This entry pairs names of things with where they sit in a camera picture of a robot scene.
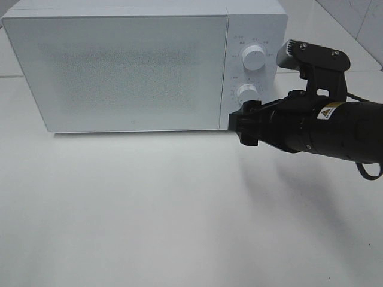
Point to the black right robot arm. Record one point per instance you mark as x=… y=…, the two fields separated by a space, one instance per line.
x=350 y=131

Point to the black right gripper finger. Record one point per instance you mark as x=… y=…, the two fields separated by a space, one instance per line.
x=256 y=109
x=252 y=127

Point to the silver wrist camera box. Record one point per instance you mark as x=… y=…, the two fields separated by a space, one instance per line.
x=287 y=59

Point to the white microwave knob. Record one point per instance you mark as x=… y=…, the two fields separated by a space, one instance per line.
x=253 y=57
x=247 y=92

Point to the white microwave oven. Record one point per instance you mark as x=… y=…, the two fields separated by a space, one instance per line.
x=248 y=22

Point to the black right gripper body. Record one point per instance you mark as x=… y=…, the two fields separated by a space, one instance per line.
x=296 y=115

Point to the white microwave door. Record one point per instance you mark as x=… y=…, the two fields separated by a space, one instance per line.
x=117 y=74

